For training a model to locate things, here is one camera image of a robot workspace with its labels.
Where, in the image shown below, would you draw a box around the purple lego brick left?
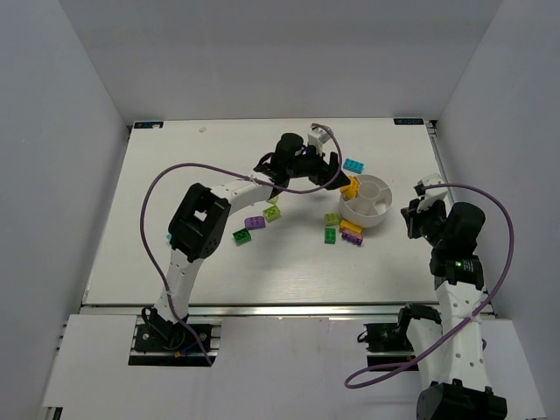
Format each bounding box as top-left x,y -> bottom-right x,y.
244,216 -> 266,230

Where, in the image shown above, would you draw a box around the purple butterfly lego brick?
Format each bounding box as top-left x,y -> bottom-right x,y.
341,230 -> 363,246

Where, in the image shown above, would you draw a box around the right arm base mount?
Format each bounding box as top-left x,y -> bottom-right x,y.
357,304 -> 441,367

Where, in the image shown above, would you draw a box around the right corner blue label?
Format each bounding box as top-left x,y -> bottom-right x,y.
393,118 -> 424,126

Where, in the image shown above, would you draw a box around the green lego brick left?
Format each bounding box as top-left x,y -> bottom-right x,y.
233,228 -> 252,245

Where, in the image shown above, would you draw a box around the lime lego near container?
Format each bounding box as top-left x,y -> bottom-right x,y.
324,213 -> 341,227

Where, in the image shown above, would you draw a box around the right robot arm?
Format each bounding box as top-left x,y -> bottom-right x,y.
398,199 -> 508,419

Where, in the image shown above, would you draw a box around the white divided round container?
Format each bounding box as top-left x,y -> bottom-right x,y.
338,174 -> 393,228

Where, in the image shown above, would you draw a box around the corner blue label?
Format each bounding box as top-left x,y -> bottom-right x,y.
133,121 -> 164,130
393,118 -> 424,126

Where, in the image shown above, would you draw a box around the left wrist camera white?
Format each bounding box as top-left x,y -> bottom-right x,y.
306,124 -> 332,156

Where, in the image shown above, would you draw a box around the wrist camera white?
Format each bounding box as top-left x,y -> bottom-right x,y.
306,124 -> 332,156
414,173 -> 448,213

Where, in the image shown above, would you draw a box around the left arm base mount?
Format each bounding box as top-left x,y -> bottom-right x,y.
128,307 -> 219,368

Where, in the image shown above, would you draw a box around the green lego near container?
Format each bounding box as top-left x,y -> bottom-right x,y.
324,227 -> 337,244

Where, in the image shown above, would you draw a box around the left corner blue label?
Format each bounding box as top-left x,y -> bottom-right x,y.
133,121 -> 164,130

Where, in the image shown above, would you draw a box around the aluminium table rail front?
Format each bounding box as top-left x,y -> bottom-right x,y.
78,301 -> 498,320

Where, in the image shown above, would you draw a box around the yellow butterfly lego brick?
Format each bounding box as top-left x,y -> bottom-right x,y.
339,176 -> 360,200

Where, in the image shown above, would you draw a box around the cyan long lego brick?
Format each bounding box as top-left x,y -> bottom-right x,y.
343,158 -> 365,174

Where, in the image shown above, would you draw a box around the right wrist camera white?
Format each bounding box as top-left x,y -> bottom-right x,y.
414,173 -> 448,213

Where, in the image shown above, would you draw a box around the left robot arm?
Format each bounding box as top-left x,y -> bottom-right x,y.
142,123 -> 350,342

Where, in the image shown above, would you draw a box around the orange long lego brick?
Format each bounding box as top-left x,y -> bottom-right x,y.
339,220 -> 362,237

